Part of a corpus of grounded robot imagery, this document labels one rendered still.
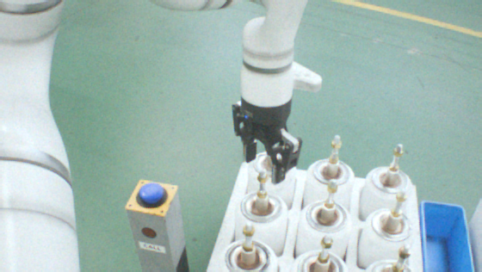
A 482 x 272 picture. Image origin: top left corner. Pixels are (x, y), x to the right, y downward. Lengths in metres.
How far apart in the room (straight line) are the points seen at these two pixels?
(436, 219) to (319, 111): 0.59
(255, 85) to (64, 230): 0.41
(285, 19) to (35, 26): 0.30
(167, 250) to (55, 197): 0.55
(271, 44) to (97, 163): 0.86
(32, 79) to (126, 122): 1.12
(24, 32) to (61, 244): 0.20
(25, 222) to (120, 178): 1.04
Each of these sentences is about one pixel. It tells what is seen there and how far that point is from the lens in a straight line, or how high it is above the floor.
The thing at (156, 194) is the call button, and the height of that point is 0.33.
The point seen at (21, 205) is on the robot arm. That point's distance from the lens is 0.25.
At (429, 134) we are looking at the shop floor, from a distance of 1.51.
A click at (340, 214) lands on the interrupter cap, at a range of 0.82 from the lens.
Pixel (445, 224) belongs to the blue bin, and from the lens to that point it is 1.14.
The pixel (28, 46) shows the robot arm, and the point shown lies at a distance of 0.41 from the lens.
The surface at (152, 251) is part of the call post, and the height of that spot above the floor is 0.21.
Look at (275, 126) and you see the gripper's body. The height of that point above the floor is 0.45.
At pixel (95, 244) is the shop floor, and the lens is 1.13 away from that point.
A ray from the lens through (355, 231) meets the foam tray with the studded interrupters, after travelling 0.90.
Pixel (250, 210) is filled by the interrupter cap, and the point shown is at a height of 0.25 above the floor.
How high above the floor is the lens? 0.85
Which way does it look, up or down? 38 degrees down
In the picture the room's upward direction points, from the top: straight up
